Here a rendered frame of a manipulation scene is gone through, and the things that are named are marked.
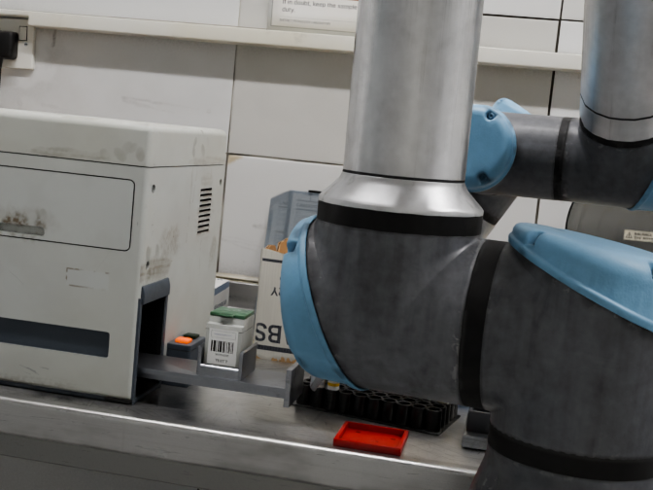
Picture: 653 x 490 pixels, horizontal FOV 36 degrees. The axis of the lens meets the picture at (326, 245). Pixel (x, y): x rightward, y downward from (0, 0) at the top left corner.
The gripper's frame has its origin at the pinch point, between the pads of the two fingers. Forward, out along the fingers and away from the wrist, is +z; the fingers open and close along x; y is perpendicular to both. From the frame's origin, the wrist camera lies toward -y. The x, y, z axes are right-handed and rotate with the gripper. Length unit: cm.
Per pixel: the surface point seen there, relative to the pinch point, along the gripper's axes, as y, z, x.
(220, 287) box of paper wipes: -21, 12, 44
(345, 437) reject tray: 6.5, 1.8, -4.5
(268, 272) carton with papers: -13.9, 0.2, 25.0
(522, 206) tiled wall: 9, -25, 59
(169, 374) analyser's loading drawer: -12.3, 8.7, -3.3
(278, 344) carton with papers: -7.2, 7.3, 25.0
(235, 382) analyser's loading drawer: -6.1, 4.8, -3.3
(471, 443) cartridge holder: 17.3, -5.0, -1.6
